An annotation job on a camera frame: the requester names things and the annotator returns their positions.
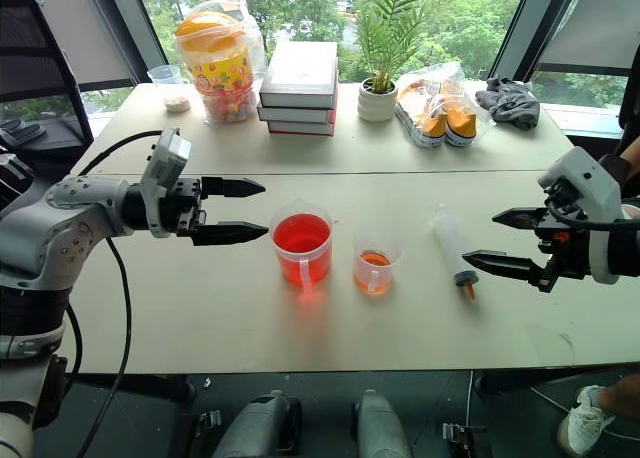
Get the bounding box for empty clear measuring cup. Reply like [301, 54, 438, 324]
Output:
[146, 64, 191, 88]

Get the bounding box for clear plastic syringe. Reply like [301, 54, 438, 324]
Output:
[428, 202, 481, 302]

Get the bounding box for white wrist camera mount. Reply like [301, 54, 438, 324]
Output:
[140, 127, 193, 239]
[536, 146, 624, 285]

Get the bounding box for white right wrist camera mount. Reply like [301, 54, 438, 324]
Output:
[536, 146, 624, 285]

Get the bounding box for potted green palm plant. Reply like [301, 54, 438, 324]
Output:
[353, 0, 426, 124]

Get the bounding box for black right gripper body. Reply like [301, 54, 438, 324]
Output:
[530, 178, 597, 294]

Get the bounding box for bagged orange white shoes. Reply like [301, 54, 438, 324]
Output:
[394, 61, 494, 149]

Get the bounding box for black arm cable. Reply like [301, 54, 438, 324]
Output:
[74, 130, 164, 458]
[547, 197, 640, 232]

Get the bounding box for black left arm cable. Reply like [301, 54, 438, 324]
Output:
[74, 130, 164, 458]

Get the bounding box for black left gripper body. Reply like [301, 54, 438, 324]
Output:
[165, 177, 207, 238]

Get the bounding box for black office chair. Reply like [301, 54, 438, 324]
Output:
[0, 0, 95, 165]

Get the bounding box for large beaker red liquid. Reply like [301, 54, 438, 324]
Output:
[269, 198, 334, 293]

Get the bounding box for stack of three books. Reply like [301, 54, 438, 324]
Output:
[256, 40, 340, 137]

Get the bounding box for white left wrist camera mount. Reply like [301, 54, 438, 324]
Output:
[140, 127, 193, 239]

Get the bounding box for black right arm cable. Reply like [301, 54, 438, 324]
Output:
[547, 197, 640, 232]

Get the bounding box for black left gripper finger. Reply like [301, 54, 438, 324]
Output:
[191, 221, 270, 247]
[200, 176, 267, 200]

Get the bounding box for bagged orange-lidded toy jar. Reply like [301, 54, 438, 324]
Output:
[173, 0, 268, 128]

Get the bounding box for small beaker orange liquid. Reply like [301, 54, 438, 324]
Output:
[352, 233, 405, 296]

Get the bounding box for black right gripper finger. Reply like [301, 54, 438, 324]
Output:
[462, 250, 549, 284]
[491, 206, 548, 232]

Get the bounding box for grey robot leg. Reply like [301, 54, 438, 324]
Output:
[350, 389, 415, 458]
[212, 390, 303, 458]

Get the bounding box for white sneaker on foot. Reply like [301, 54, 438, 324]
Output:
[557, 384, 617, 458]

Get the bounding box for grey crumpled cloth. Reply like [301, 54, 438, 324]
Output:
[474, 76, 542, 131]

